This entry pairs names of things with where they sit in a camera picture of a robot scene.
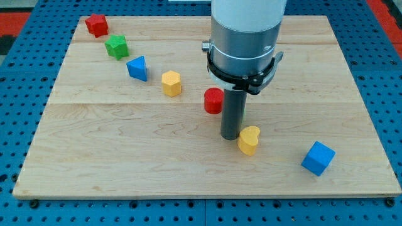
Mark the yellow hexagon block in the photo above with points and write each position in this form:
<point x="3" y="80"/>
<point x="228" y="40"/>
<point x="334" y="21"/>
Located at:
<point x="171" y="83"/>

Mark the blue cube block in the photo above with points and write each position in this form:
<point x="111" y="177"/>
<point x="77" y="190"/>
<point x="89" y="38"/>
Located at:
<point x="318" y="158"/>

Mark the green star block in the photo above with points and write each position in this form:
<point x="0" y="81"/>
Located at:
<point x="117" y="47"/>

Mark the red cylinder block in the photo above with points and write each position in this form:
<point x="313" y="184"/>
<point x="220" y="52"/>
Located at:
<point x="213" y="99"/>

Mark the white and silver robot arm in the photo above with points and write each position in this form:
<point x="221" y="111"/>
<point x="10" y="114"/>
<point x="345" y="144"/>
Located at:
<point x="240" y="52"/>

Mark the red star block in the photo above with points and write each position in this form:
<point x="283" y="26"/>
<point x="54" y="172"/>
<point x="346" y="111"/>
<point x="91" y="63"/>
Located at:
<point x="97" y="25"/>

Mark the blue triangle block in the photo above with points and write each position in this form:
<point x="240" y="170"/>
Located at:
<point x="137" y="68"/>

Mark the yellow heart block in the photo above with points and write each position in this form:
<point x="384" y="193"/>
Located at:
<point x="248" y="140"/>

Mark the wooden board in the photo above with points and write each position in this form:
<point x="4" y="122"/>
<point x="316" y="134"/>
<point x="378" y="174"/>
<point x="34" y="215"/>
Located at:
<point x="104" y="135"/>

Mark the dark grey cylindrical pointer tool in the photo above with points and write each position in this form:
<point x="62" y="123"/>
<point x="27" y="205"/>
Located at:
<point x="232" y="113"/>

